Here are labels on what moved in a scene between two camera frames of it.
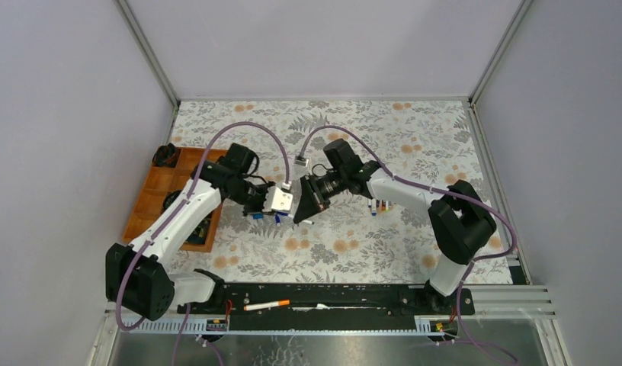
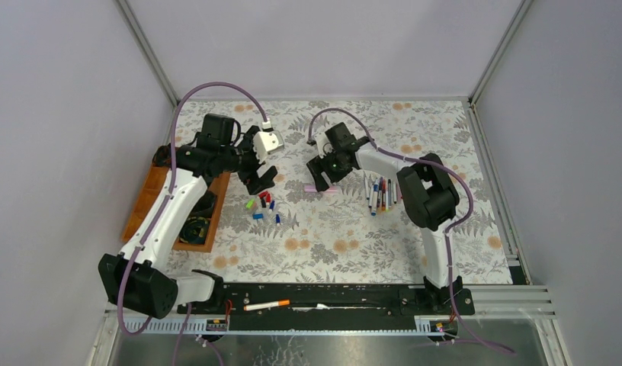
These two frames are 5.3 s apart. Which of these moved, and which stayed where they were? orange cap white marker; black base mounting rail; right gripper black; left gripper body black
Moved: right gripper black; left gripper body black
Stayed: orange cap white marker; black base mounting rail
